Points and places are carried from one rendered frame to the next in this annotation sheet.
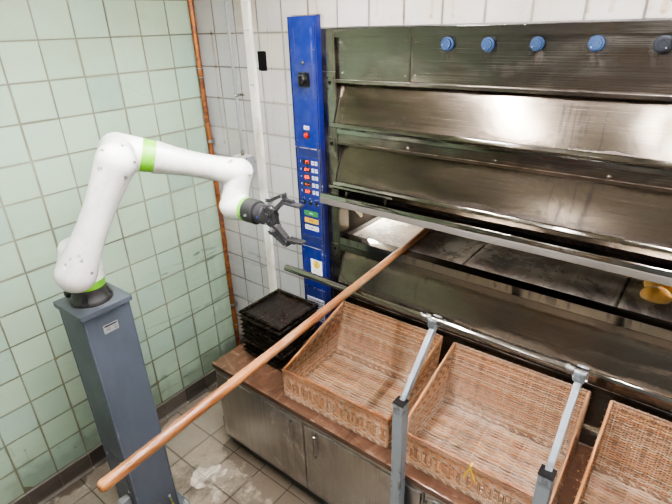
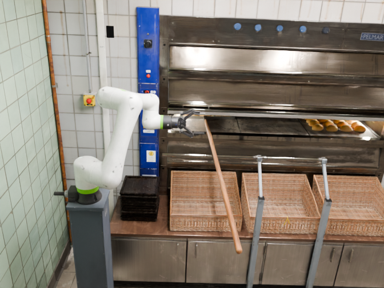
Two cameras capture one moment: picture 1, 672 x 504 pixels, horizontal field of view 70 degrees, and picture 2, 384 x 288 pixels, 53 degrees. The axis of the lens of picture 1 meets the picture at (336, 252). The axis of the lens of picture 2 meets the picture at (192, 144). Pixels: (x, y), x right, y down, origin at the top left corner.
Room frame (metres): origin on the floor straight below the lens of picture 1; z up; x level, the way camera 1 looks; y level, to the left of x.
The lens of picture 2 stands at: (-0.19, 1.68, 2.41)
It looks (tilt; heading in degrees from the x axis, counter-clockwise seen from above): 24 degrees down; 320
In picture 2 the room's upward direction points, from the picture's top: 2 degrees clockwise
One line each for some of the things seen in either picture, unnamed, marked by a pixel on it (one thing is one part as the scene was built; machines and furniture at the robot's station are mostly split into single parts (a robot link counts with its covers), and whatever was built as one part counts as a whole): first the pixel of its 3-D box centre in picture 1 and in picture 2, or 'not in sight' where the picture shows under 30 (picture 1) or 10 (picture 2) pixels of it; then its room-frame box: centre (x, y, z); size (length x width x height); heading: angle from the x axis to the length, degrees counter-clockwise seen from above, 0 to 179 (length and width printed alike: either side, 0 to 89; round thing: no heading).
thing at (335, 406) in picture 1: (362, 366); (204, 199); (1.75, -0.10, 0.72); 0.56 x 0.49 x 0.28; 53
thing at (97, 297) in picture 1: (82, 287); (78, 192); (1.63, 0.97, 1.23); 0.26 x 0.15 x 0.06; 52
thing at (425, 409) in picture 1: (492, 425); (278, 202); (1.37, -0.57, 0.72); 0.56 x 0.49 x 0.28; 52
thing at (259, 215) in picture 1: (268, 215); (179, 122); (1.66, 0.24, 1.49); 0.09 x 0.07 x 0.08; 51
